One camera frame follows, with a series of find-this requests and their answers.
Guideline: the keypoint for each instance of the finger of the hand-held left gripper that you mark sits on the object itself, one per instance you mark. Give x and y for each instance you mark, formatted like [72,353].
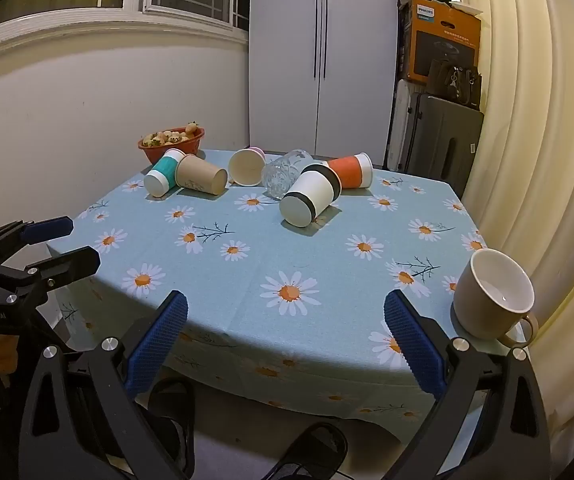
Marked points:
[74,261]
[47,228]

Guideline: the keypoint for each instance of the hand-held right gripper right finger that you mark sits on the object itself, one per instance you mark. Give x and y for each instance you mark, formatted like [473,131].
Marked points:
[413,342]

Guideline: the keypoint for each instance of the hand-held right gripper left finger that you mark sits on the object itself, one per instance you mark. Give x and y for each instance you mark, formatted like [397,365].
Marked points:
[159,342]

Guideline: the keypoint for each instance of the teal and white paper cup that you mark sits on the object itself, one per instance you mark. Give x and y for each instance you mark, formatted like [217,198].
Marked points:
[162,175]

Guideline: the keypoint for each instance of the brown paper cup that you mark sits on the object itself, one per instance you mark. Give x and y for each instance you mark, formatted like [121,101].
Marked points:
[197,172]

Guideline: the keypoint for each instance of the white black-banded paper cup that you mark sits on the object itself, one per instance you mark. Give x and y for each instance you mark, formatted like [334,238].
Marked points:
[312,192]

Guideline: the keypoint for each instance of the orange and white paper cup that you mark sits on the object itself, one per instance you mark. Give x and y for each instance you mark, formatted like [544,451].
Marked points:
[349,170]

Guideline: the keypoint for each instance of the pink paper cup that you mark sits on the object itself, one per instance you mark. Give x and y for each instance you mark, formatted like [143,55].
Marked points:
[245,166]

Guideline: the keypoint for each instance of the clear glass cup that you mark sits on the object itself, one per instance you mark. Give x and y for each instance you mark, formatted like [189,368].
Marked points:
[282,175]

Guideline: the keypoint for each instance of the beige ceramic mug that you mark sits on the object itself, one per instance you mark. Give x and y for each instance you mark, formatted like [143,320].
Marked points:
[477,305]

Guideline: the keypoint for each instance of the black slipper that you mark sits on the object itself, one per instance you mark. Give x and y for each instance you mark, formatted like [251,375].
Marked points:
[312,450]

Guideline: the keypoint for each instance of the blue daisy tablecloth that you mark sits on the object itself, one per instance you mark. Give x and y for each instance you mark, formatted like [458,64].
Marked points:
[267,240]

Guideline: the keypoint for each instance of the pile of small fruits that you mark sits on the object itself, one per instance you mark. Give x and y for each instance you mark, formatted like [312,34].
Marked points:
[169,136]

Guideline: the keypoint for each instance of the red plastic bowl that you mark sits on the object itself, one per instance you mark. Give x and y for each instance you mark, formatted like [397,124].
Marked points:
[177,146]

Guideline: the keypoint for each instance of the grey suitcase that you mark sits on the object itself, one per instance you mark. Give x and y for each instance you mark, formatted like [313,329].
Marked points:
[437,135]

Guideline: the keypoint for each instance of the white folded rack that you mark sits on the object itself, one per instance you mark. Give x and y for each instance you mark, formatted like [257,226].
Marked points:
[397,125]

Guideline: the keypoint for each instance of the cream curtain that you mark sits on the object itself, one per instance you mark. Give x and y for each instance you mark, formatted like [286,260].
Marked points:
[542,135]

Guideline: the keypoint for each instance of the dark handbag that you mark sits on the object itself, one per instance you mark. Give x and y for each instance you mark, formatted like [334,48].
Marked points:
[454,82]

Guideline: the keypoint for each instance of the white wardrobe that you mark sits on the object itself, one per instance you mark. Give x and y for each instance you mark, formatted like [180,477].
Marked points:
[287,60]

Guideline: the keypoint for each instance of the orange cardboard box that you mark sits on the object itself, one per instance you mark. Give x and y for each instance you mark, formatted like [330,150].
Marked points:
[442,35]

